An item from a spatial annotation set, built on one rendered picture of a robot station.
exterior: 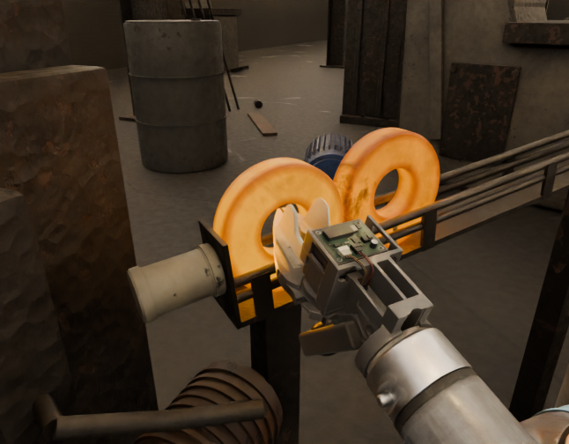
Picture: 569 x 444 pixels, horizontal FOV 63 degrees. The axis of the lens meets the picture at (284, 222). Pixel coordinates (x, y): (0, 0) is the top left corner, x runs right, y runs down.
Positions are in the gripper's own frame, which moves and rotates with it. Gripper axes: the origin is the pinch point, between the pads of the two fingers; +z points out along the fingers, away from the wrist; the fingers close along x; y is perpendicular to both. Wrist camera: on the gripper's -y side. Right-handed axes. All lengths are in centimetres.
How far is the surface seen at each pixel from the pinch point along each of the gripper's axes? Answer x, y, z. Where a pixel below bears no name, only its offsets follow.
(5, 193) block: 25.9, 8.0, 2.3
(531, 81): -191, -39, 93
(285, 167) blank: 0.3, 6.6, 1.4
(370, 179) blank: -11.3, 3.5, 0.3
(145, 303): 16.7, -3.5, -3.2
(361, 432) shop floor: -33, -74, -3
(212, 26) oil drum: -83, -60, 227
